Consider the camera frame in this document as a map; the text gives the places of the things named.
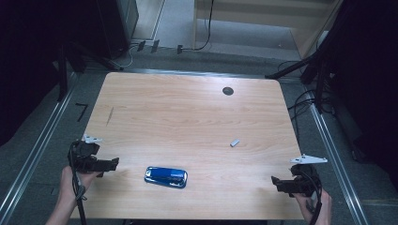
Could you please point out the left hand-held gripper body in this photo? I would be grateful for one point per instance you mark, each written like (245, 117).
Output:
(83, 156)

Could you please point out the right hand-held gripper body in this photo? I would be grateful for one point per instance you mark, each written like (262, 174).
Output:
(305, 182)

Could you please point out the blue stapler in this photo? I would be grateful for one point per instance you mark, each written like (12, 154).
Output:
(166, 177)

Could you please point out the grey strip of staples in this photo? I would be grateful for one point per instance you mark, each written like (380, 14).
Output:
(235, 142)

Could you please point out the person's right hand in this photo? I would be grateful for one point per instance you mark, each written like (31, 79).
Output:
(325, 203)

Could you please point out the person's left hand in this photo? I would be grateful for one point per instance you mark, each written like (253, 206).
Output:
(68, 184)

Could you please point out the black metal stand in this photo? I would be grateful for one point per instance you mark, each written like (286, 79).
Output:
(62, 72)
(319, 72)

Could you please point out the round dark table grommet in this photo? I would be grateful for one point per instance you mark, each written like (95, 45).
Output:
(228, 91)

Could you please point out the dark cabinet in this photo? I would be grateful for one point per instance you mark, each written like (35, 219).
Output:
(120, 25)

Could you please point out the light wooden furniture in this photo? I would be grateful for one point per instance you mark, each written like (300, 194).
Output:
(306, 34)

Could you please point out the long metal floor rail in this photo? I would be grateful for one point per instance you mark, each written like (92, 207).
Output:
(34, 150)
(336, 162)

